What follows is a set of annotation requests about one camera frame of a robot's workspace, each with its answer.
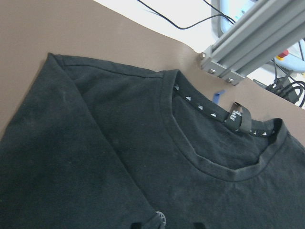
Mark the light blue teach pendant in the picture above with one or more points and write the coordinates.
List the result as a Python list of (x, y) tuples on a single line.
[(293, 58)]

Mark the blue tape scrap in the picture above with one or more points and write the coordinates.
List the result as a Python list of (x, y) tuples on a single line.
[(217, 95)]

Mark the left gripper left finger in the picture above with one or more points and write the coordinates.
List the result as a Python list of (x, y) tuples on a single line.
[(137, 225)]

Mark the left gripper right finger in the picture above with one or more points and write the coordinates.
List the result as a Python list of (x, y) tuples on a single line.
[(199, 225)]

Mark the aluminium frame post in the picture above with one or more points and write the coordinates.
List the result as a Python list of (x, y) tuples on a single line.
[(265, 31)]

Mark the black t-shirt with logo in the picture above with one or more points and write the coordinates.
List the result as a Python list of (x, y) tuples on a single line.
[(102, 145)]

